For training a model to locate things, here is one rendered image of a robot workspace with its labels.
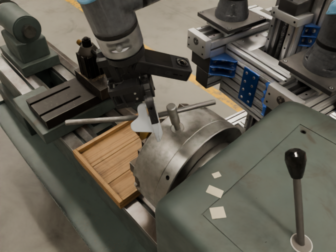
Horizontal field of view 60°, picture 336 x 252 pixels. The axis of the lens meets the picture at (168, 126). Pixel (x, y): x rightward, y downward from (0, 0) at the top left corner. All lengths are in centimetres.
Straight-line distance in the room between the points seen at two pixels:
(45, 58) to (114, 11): 126
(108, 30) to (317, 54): 81
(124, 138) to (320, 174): 75
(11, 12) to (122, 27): 124
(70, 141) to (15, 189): 114
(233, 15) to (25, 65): 104
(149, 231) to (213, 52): 82
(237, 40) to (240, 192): 97
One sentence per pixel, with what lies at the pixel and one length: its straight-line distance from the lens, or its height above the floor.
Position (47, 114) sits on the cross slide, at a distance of 123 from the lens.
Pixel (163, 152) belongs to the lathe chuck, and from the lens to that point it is 70.
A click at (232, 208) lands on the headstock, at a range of 57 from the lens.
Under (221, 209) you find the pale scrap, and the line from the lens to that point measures 56.
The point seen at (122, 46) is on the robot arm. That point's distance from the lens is 49.
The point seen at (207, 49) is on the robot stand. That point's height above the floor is 108.
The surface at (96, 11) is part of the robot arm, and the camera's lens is 45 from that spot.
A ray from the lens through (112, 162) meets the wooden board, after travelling 111.
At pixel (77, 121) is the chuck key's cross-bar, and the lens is 67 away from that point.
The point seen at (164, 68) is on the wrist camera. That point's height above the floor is 144.
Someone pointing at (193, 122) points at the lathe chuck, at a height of 124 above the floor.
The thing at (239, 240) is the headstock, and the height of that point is 125.
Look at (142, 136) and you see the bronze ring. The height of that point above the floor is 109.
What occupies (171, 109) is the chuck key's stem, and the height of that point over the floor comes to 131.
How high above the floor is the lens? 174
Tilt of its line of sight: 45 degrees down
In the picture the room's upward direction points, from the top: straight up
